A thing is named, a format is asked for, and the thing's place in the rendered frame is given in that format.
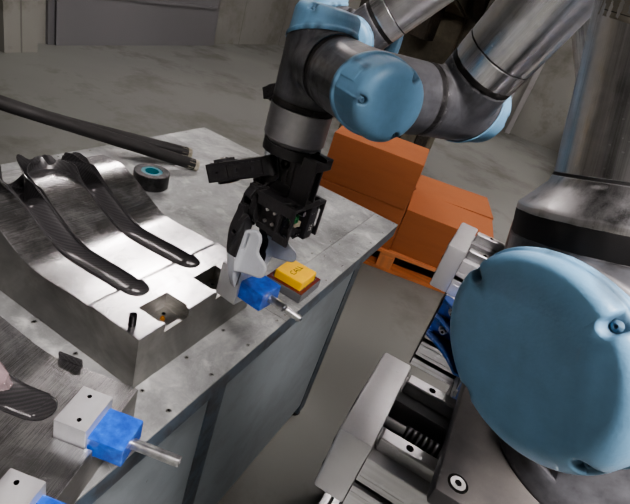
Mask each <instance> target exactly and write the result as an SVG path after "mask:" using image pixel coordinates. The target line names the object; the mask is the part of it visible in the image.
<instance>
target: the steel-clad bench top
mask: <svg viewBox="0 0 630 504"><path fill-rule="evenodd" d="M150 138H154V139H158V140H162V141H166V142H170V143H174V144H178V145H182V146H185V147H189V148H192V150H193V154H192V157H191V158H194V159H197V160H199V161H200V167H199V169H198V170H197V171H194V170H191V169H187V168H184V167H181V166H178V165H175V164H171V163H168V162H165V161H162V160H158V159H155V158H152V157H149V156H145V155H142V154H139V153H136V152H133V151H129V150H126V149H123V148H120V147H116V146H113V145H105V146H100V147H94V148H89V149H83V150H78V151H72V152H68V153H73V152H79V153H81V154H82V155H83V156H85V157H90V156H95V155H100V154H103V155H105V156H108V157H110V158H112V159H115V160H117V161H118V162H120V163H121V164H122V165H123V166H125V167H126V168H127V169H128V170H129V172H130V173H131V174H132V175H133V169H134V167H135V166H136V165H138V164H143V163H150V164H156V165H159V166H162V167H164V168H166V169H167V170H168V171H169V172H170V178H169V185H168V189H167V190H165V191H163V192H147V191H145V192H146V193H147V194H148V196H149V197H150V198H151V200H152V201H153V202H154V203H155V205H156V206H157V207H158V208H159V209H160V210H161V211H162V212H163V213H164V214H165V215H166V216H167V217H169V218H170V219H172V220H173V221H175V222H177V223H179V224H180V225H182V226H184V227H186V228H188V229H190V230H192V231H194V232H196V233H198V234H200V235H201V236H203V237H205V238H207V239H209V240H211V241H212V242H214V243H219V244H220V245H222V246H224V247H225V248H227V238H228V231H229V227H230V224H231V221H232V219H233V217H234V215H235V213H236V211H237V208H238V204H239V203H240V202H241V200H242V197H243V195H244V192H245V190H246V189H247V188H248V187H249V186H250V183H251V182H253V178H249V179H240V180H239V181H237V182H232V183H231V184H218V182H215V183H209V181H208V176H207V172H206V167H205V165H206V164H210V163H214V161H213V160H217V159H220V158H221V157H228V158H229V157H234V158H235V159H241V158H248V157H255V156H261V155H259V154H257V153H255V152H253V151H251V150H249V149H247V148H245V147H243V146H241V145H239V144H237V143H235V142H233V141H231V140H229V139H227V138H225V137H223V136H221V135H219V134H217V133H215V132H213V131H211V130H209V129H207V128H205V127H203V128H198V129H192V130H187V131H181V132H176V133H170V134H165V135H159V136H154V137H150ZM316 195H318V196H320V197H321V198H323V199H325V200H327V202H326V205H325V208H324V211H323V214H322V217H321V220H320V223H319V226H318V230H317V233H316V235H314V234H312V233H311V235H310V237H308V238H305V239H301V238H299V237H296V238H294V239H292V237H290V238H289V241H288V243H289V244H290V245H291V246H292V248H293V249H294V250H295V251H296V253H297V258H296V261H297V262H299V263H301V264H303V265H304V266H306V267H308V268H310V269H311V270H313V271H315V272H316V275H315V276H316V277H318V278H319V279H320V280H321V281H320V283H319V286H318V288H317V289H315V290H314V291H313V292H312V293H311V294H309V295H308V296H307V297H306V298H305V299H303V300H302V301H301V302H300V303H297V302H295V301H293V300H292V299H290V298H288V297H287V296H285V295H283V294H282V293H280V292H279V295H278V299H279V300H281V301H282V302H283V303H285V304H286V305H287V307H290V308H291V310H292V309H293V310H294V311H295V312H298V311H299V310H301V309H302V308H303V307H304V306H305V305H306V304H307V303H309V302H310V301H311V300H312V299H313V298H314V297H316V296H317V295H318V294H319V293H320V292H321V291H323V290H324V289H325V288H326V287H327V286H328V285H330V284H331V283H332V282H333V281H334V280H335V279H337V278H338V277H339V276H340V275H341V274H342V273H343V272H345V271H346V270H347V269H348V268H349V267H350V266H352V265H353V264H354V263H355V262H356V261H357V260H359V259H360V258H361V257H362V256H363V255H364V254H366V253H367V252H368V251H369V250H370V249H371V248H373V247H374V246H375V245H376V244H377V243H378V242H379V241H381V240H382V239H383V238H384V237H385V236H386V235H388V234H389V233H390V232H391V231H392V230H393V229H395V228H396V227H397V226H398V224H396V223H394V222H392V221H390V220H388V219H386V218H384V217H382V216H380V215H378V214H375V213H374V212H372V211H370V210H368V209H366V208H364V207H362V206H360V205H358V204H356V203H354V202H352V201H350V200H348V199H346V198H344V197H342V196H340V195H338V194H336V193H334V192H332V191H330V190H328V189H326V188H324V187H322V186H320V185H319V188H318V191H317V194H316ZM0 316H1V317H2V318H4V319H5V320H6V321H8V322H9V323H10V324H11V325H13V326H14V327H15V328H16V329H17V330H19V331H20V332H21V333H22V334H24V335H25V336H26V337H27V338H29V339H30V340H31V341H32V342H34V343H35V344H36V345H38V346H39V347H40V348H42V349H43V350H45V351H46V352H48V353H50V354H51V355H53V356H55V357H57V358H59V355H58V352H59V351H61V352H64V353H66V354H69V355H71V356H74V357H77V358H79V359H82V360H83V368H85V369H87V370H90V371H93V372H95V373H98V374H100V375H103V376H106V377H108V378H111V379H113V380H116V381H119V382H121V383H123V382H122V381H120V380H119V379H118V378H116V377H115V376H114V375H112V374H111V373H110V372H108V371H107V370H106V369H104V368H103V367H102V366H100V365H99V364H98V363H96V362H95V361H94V360H92V359H91V358H90V357H88V356H87V355H86V354H84V353H83V352H82V351H80V350H79V349H78V348H76V347H75V346H74V345H72V344H71V343H70V342H68V341H67V340H66V339H64V338H63V337H62V336H60V335H59V334H58V333H56V332H55V331H54V330H52V329H51V328H50V327H48V326H47V325H46V324H44V323H43V322H42V321H40V320H39V319H38V318H36V317H35V316H34V315H32V314H31V313H30V312H28V311H27V310H26V309H24V308H23V307H22V306H20V305H19V304H18V303H16V302H15V301H14V300H12V299H11V298H10V297H8V296H7V295H6V294H4V293H3V292H2V291H0ZM290 318H291V317H290V316H288V314H285V312H281V311H280V310H278V309H277V308H275V307H274V306H272V305H271V304H270V305H269V306H267V307H265V308H263V309H262V310H260V311H257V310H256V309H254V308H253V307H251V306H250V305H249V304H247V306H246V308H244V309H243V310H242V311H240V312H239V313H238V314H236V315H235V316H233V317H232V318H231V319H229V320H228V321H226V322H225V323H224V324H222V325H221V326H219V327H218V328H217V329H215V330H214V331H213V332H211V333H210V334H208V335H207V336H206V337H204V338H203V339H201V340H200V341H199V342H197V343H196V344H195V345H193V346H192V347H190V348H189V349H188V350H186V351H185V352H183V353H182V354H181V355H179V356H178V357H176V358H175V359H174V360H172V361H171V362H170V363H168V364H167V365H165V366H164V367H163V368H161V369H160V370H158V371H157V372H156V373H154V374H153V375H151V376H150V377H149V378H147V379H146V380H145V381H143V382H142V383H140V384H139V385H138V386H136V387H135V388H137V389H138V393H137V399H136V406H135V413H134V417H135V418H137V419H140V420H142V421H143V427H142V433H141V437H140V439H139V440H142V441H144V442H147V441H148V440H149V439H151V438H152V437H153V436H154V435H155V434H156V433H158V432H159V431H160V430H161V429H162V428H163V427H165V426H166V425H167V424H168V423H169V422H170V421H172V420H173V419H174V418H175V417H176V416H177V415H179V414H180V413H181V412H182V411H183V410H184V409H185V408H187V407H188V406H189V405H190V404H191V403H192V402H194V401H195V400H196V399H197V398H198V397H199V396H201V395H202V394H203V393H204V392H205V391H206V390H208V389H209V388H210V387H211V386H212V385H213V384H215V383H216V382H217V381H218V380H219V379H220V378H222V377H223V376H224V375H225V374H226V373H227V372H228V371H230V370H231V369H232V368H233V367H234V366H235V365H237V364H238V363H239V362H240V361H241V360H242V359H244V358H245V357H246V356H247V355H248V354H249V353H251V352H252V351H253V350H254V349H255V348H256V347H258V346H259V345H260V344H261V343H262V342H263V341H264V340H266V339H267V338H268V337H269V336H270V335H271V334H273V333H274V332H275V331H276V330H277V329H278V328H280V327H281V326H282V325H283V324H284V323H285V322H287V321H288V320H289V319H290ZM117 467H118V466H117V465H114V464H111V463H109V462H106V461H104V462H103V463H102V464H101V466H100V467H99V469H98V470H97V472H96V473H95V474H94V476H93V477H92V479H91V480H90V481H89V483H88V484H87V486H86V487H85V489H84V490H83V491H82V493H81V494H80V496H79V497H78V499H77V500H76V501H75V503H76V502H77V501H79V500H80V499H81V498H82V497H83V496H84V495H86V494H87V493H88V492H89V491H90V490H91V489H93V488H94V487H95V486H96V485H97V484H98V483H100V482H101V481H102V480H103V479H104V478H105V477H107V476H108V475H109V474H110V473H111V472H112V471H113V470H115V469H116V468H117ZM75 503H74V504H75Z"/></svg>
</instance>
